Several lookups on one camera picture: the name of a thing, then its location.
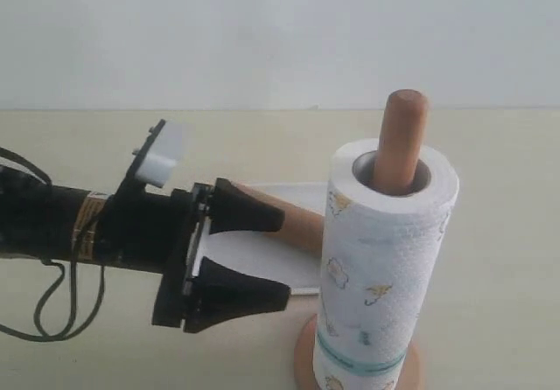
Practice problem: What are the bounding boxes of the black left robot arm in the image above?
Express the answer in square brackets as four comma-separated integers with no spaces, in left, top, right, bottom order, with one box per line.
[1,167,291,333]

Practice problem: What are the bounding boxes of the white rectangular plastic tray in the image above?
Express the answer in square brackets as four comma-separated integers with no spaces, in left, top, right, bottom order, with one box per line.
[193,182,326,296]

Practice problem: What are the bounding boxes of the brown cardboard tube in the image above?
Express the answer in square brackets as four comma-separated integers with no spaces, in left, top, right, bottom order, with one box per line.
[233,182,324,258]

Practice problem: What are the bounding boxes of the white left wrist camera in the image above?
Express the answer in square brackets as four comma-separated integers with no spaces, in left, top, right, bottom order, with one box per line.
[129,119,186,188]

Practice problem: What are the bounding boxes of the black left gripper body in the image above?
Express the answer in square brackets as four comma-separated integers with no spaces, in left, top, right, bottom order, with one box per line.
[94,180,213,328]

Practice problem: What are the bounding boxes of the wooden paper towel holder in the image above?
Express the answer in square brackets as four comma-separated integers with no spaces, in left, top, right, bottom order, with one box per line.
[294,89,429,389]

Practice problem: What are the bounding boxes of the white printed paper towel roll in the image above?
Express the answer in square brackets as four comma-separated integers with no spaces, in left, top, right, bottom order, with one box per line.
[313,138,459,389]

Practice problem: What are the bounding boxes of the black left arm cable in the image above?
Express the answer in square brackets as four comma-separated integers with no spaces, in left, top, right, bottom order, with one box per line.
[0,147,106,343]

